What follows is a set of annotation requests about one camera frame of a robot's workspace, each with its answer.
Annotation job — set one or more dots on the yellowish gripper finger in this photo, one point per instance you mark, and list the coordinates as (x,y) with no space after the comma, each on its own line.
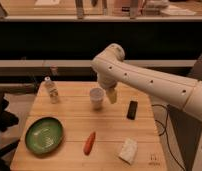
(112,95)

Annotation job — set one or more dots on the clear plastic water bottle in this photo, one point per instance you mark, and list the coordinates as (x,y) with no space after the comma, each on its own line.
(51,89)

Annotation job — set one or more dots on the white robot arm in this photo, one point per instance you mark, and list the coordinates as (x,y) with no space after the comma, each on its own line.
(181,92)

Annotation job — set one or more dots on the black rectangular device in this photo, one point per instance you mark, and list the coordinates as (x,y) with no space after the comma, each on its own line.
(131,114)

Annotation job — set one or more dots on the orange carrot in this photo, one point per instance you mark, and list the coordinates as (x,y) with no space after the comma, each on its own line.
(89,143)

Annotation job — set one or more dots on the green bowl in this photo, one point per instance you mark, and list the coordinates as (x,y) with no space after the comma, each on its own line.
(44,135)

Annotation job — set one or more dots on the black office chair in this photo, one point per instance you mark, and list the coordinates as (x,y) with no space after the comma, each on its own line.
(7,119)

